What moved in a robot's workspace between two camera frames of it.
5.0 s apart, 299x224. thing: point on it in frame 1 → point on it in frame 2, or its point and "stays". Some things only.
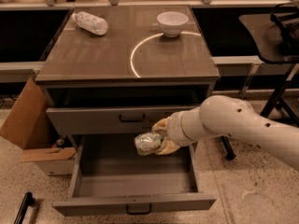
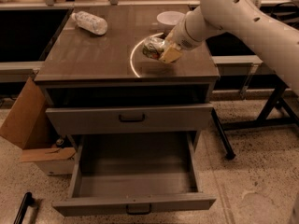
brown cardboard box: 28,124 stays
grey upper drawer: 107,120 stays
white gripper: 174,128 → 183,37
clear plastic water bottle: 94,24 stays
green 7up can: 147,143 → 153,47
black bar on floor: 27,202 stays
